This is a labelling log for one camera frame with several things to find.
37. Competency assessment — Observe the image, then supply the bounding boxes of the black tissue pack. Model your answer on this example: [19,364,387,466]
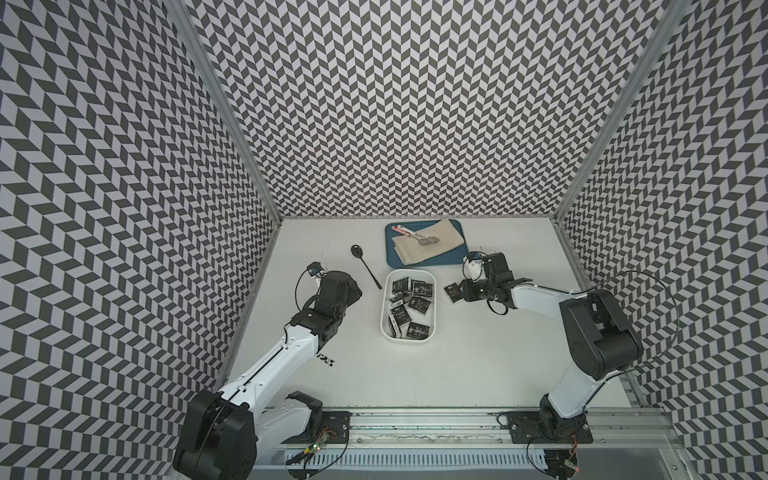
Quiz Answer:
[406,322,430,341]
[392,277,411,294]
[390,305,412,327]
[389,292,412,304]
[408,296,432,315]
[388,315,402,339]
[411,280,434,299]
[444,283,464,304]

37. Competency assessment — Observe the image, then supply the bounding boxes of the pink handled spoon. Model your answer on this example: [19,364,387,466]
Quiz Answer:
[392,224,430,246]

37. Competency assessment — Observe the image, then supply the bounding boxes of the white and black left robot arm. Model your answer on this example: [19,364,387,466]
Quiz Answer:
[172,263,362,479]

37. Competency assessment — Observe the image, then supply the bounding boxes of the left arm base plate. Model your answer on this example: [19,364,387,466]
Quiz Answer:
[284,411,351,445]

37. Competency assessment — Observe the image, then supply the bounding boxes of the teal plastic tray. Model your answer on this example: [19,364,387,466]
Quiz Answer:
[385,218,469,269]

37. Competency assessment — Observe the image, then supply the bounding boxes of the black metal spoon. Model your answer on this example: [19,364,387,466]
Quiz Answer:
[350,244,383,290]

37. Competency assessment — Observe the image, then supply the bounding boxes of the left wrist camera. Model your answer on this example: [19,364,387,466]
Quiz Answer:
[306,261,326,278]

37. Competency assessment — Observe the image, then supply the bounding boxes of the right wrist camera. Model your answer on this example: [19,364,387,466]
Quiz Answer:
[462,253,485,281]

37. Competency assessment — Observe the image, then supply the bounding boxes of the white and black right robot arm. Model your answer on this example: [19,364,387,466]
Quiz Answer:
[460,251,644,439]

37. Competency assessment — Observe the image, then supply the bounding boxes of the beige folded cloth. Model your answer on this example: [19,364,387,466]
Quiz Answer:
[392,219,465,265]

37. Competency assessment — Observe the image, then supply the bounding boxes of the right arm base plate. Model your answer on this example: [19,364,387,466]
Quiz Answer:
[503,410,594,445]

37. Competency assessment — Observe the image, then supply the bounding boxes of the aluminium front rail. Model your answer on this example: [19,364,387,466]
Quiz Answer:
[332,407,683,449]

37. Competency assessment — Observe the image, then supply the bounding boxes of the white plastic storage box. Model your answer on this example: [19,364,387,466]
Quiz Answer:
[380,269,438,345]

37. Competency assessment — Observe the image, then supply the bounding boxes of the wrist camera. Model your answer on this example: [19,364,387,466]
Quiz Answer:
[462,253,485,281]
[306,261,326,278]

